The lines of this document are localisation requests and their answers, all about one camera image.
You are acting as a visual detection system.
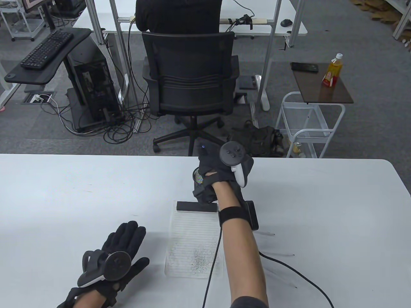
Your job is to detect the computer monitor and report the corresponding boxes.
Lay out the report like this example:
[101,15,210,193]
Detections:
[22,0,57,31]

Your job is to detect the black braided cable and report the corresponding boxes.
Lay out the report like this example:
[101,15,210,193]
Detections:
[202,225,334,308]

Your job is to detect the black desk clamp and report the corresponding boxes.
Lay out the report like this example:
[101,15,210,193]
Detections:
[279,30,292,51]

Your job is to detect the person's right forearm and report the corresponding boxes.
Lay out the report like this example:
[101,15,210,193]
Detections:
[212,181,269,308]

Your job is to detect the lined paper sheet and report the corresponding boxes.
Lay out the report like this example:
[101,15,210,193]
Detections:
[165,201,224,279]

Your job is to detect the brown cardboard pieces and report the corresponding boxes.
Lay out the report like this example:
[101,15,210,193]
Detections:
[352,0,402,23]

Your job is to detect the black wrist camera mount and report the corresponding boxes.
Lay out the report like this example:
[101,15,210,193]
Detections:
[193,182,216,204]
[57,287,83,308]

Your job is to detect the black armband with battery box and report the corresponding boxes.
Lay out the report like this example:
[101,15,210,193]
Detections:
[218,201,259,231]

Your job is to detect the person's left forearm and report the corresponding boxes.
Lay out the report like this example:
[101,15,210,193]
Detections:
[74,289,108,308]

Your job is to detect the black mesh office chair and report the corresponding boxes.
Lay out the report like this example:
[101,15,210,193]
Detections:
[141,31,240,157]

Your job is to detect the person's left hand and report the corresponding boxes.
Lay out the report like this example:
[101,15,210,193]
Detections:
[90,221,150,302]

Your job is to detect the aluminium frame post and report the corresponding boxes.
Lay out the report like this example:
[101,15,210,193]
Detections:
[254,0,284,112]
[110,0,133,97]
[85,0,107,45]
[287,0,306,48]

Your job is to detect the black computer tower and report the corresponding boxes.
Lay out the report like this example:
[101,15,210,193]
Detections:
[66,38,122,129]

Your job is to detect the grey white hand controller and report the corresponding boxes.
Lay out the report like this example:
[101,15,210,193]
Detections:
[219,142,255,188]
[77,250,132,287]

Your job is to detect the white office desk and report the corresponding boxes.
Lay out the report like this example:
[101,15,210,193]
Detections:
[72,0,308,36]

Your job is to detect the black keyboard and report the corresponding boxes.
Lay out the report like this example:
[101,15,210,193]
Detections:
[20,30,74,70]

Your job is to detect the yellow drink bottle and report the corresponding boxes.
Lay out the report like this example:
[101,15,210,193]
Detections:
[322,53,343,88]

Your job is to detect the black rectangular block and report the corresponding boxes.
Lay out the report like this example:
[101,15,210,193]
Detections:
[176,201,219,213]

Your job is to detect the black backpack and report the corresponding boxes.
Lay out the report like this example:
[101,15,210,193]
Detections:
[225,120,284,158]

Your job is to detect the person's right hand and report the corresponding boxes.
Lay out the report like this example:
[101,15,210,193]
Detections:
[193,143,254,204]

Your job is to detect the black keyboard tray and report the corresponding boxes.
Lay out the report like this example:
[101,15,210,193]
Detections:
[4,28,92,86]

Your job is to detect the white wire cart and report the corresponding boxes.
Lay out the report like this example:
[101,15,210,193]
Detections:
[275,91,346,158]

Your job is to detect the tangle of black cables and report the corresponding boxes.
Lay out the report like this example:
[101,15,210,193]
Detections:
[40,13,161,144]

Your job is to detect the grey floor socket box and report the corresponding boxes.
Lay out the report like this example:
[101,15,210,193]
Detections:
[22,91,57,105]

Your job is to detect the white mechanical pencil yellow cap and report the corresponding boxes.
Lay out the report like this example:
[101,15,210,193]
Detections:
[268,271,297,288]

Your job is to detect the black smartphone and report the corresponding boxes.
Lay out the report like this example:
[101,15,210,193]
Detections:
[291,62,319,73]

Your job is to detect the dark brown board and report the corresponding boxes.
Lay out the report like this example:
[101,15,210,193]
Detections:
[291,62,354,105]

